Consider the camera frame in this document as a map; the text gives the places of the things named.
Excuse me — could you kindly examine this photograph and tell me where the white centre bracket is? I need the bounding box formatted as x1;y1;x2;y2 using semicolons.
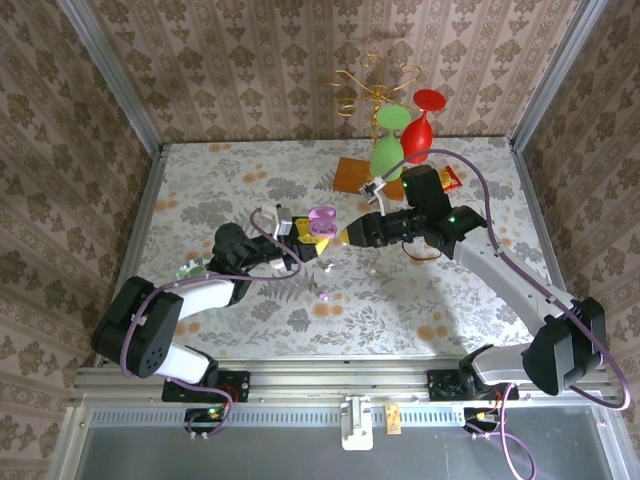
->
341;394;375;451

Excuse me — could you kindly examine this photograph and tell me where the small black controller board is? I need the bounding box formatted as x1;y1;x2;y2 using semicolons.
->
184;407;229;426
463;407;501;431

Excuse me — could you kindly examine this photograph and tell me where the aluminium front mounting rail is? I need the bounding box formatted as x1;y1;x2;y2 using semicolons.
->
69;357;614;406

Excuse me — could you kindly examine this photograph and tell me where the green wine glass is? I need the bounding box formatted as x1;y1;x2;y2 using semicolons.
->
369;105;413;182

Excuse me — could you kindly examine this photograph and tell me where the aluminium frame post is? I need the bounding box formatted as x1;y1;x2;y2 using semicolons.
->
508;0;604;151
55;0;166;156

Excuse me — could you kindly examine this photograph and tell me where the slotted grey cable duct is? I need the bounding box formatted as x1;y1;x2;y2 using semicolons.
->
89;404;609;427

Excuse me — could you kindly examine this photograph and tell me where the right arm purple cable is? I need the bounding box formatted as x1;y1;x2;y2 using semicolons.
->
372;148;632;480

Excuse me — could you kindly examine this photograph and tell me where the small leaf pattern plate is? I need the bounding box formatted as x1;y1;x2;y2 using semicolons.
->
174;255;214;284

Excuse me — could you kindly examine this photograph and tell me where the gold wire rack wooden base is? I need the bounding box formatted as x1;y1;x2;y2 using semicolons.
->
327;52;424;202

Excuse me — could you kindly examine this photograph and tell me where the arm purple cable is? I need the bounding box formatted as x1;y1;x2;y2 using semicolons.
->
119;205;304;442
372;148;632;480

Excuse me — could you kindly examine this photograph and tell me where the aluminium table side rail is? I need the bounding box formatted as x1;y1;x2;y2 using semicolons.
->
99;144;169;361
509;139;591;364

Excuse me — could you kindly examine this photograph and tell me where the purple earbud case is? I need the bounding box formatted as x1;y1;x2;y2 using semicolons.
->
308;206;339;240

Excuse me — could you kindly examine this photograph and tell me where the red wine glass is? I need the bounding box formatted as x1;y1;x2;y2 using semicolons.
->
399;88;447;164

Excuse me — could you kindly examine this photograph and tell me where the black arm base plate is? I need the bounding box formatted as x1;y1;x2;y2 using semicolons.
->
427;368;519;401
162;369;251;404

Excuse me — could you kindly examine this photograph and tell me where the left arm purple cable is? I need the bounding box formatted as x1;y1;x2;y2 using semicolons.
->
119;205;304;442

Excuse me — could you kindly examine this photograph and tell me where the red snack packet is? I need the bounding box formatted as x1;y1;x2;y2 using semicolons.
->
437;164;464;194

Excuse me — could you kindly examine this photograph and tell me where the grey metal panel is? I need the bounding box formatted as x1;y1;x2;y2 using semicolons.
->
74;424;619;480

